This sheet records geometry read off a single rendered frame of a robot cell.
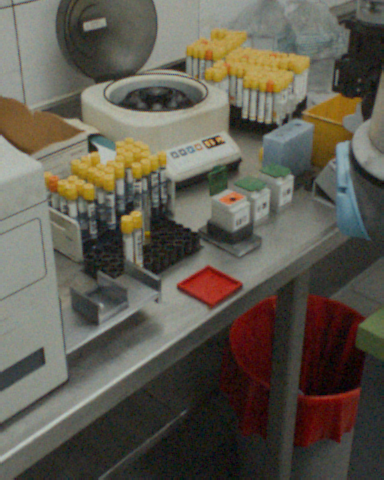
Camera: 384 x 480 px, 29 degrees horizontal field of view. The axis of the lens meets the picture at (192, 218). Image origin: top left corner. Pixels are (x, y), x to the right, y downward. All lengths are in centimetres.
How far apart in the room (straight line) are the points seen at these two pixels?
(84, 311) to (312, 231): 43
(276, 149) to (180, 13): 62
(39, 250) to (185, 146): 61
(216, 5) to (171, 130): 63
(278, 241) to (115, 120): 37
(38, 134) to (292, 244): 47
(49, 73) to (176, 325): 74
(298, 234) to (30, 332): 52
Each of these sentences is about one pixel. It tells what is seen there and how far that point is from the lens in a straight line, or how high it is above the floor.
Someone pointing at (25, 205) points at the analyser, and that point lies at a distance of 76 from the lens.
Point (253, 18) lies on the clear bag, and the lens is 183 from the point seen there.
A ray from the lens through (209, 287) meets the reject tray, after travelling 107.
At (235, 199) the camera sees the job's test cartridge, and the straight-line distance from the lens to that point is 114.
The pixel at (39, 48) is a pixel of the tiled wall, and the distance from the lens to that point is 154.
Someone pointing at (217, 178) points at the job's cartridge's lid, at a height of 98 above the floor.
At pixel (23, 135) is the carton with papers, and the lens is 135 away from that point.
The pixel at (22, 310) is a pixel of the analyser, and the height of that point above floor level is 101.
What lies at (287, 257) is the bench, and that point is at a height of 88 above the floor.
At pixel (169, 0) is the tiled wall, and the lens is 177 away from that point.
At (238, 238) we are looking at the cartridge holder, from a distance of 114.
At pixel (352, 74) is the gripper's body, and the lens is 118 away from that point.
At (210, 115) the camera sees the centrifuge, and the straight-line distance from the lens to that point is 137.
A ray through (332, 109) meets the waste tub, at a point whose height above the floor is 95.
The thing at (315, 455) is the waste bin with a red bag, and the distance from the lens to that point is 169.
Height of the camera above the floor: 151
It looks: 31 degrees down
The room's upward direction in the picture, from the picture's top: straight up
